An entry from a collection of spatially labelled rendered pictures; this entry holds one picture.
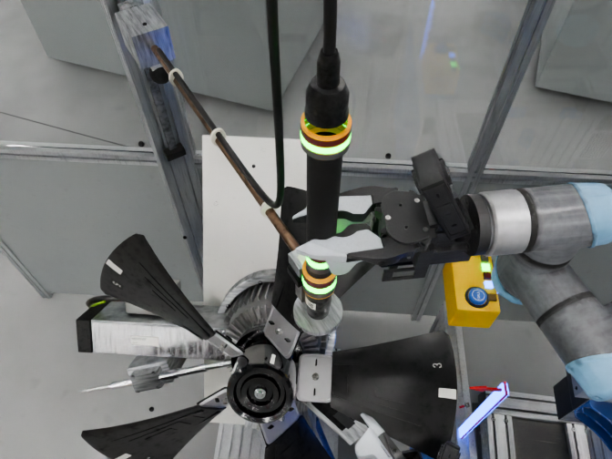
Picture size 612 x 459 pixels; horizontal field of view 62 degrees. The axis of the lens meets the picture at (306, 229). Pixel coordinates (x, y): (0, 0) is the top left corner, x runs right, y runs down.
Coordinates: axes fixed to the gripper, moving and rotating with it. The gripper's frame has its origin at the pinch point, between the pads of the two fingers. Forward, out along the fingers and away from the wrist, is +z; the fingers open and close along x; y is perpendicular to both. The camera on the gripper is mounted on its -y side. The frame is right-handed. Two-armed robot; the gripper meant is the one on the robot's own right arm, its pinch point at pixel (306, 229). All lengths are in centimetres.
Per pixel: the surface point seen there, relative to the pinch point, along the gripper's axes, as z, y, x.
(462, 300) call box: -38, 59, 18
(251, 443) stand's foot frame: 20, 160, 15
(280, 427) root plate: 6, 56, -6
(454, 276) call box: -38, 59, 24
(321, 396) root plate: -2.2, 47.6, -3.9
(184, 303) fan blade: 20.1, 32.6, 9.8
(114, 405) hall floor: 76, 165, 37
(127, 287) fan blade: 31.1, 35.7, 15.9
